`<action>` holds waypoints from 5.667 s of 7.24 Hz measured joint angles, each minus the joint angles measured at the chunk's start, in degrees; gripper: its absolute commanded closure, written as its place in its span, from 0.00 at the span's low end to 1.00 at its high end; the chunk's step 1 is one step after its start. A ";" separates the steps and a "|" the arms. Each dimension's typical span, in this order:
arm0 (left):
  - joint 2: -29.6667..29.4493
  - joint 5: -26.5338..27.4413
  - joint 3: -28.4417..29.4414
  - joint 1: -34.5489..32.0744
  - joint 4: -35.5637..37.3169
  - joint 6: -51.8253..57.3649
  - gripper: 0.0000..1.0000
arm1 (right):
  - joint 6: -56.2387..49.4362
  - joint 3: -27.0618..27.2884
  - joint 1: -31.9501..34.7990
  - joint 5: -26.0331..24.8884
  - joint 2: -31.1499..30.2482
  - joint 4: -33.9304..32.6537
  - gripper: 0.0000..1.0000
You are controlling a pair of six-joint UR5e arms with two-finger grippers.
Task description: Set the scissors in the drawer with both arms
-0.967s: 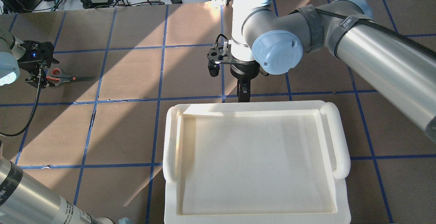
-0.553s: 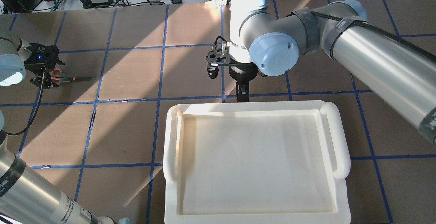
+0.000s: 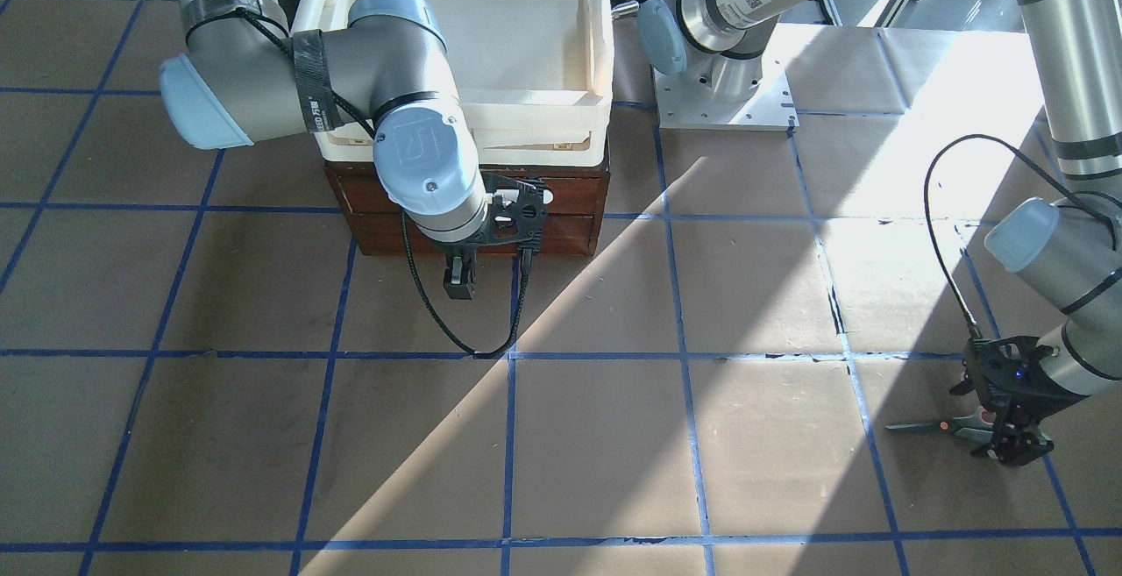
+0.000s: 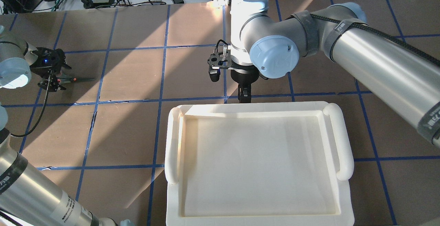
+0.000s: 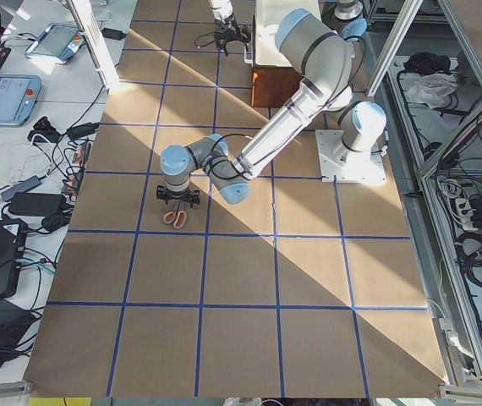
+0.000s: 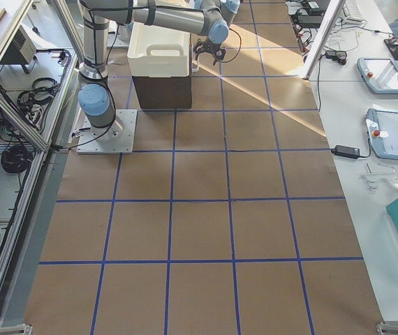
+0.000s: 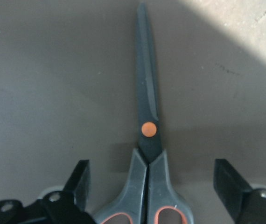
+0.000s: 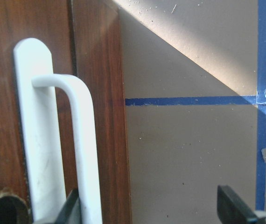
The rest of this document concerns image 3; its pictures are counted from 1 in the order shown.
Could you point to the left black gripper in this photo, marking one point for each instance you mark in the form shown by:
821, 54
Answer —
1033, 402

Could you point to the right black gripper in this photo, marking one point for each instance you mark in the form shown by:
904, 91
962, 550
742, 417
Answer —
458, 277

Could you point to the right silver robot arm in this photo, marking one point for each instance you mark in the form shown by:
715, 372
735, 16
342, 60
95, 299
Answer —
245, 77

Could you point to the brown wooden drawer cabinet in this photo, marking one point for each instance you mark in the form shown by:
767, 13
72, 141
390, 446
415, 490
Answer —
572, 227

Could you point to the white plastic bin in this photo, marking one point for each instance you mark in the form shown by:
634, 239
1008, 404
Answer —
534, 76

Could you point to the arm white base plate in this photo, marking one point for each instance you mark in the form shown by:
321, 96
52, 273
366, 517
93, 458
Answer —
727, 98

